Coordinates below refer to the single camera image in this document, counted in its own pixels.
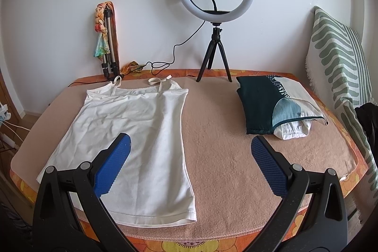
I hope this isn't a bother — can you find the white camisole top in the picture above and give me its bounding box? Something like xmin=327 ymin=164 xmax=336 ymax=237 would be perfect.
xmin=47 ymin=77 xmax=197 ymax=228

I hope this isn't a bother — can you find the orange floral bed sheet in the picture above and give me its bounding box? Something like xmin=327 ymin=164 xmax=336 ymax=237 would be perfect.
xmin=9 ymin=68 xmax=378 ymax=252

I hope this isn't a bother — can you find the white teal folded garment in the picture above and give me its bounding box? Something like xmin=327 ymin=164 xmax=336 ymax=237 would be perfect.
xmin=268 ymin=75 xmax=329 ymax=140

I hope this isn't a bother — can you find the black cloth at right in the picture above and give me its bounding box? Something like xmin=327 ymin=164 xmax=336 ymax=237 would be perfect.
xmin=355 ymin=102 xmax=378 ymax=161

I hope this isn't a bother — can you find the dark green folded garment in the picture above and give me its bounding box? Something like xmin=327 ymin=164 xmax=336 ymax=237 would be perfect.
xmin=236 ymin=75 xmax=285 ymax=134

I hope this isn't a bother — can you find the green white striped pillow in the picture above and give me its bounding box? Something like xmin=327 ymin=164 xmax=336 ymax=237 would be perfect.
xmin=306 ymin=6 xmax=377 ymax=192

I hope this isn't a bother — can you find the folded silver tripod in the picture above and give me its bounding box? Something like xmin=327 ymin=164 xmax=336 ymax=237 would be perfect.
xmin=101 ymin=6 xmax=119 ymax=81

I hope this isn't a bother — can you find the colourful silk scarf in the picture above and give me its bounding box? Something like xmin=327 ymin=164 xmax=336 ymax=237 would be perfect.
xmin=94 ymin=1 xmax=120 ymax=80

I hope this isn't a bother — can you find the white cable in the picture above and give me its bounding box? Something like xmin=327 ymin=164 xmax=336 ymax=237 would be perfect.
xmin=0 ymin=120 xmax=32 ymax=149

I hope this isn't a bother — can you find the black ring light cable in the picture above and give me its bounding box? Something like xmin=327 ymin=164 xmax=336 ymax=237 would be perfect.
xmin=69 ymin=0 xmax=221 ymax=87

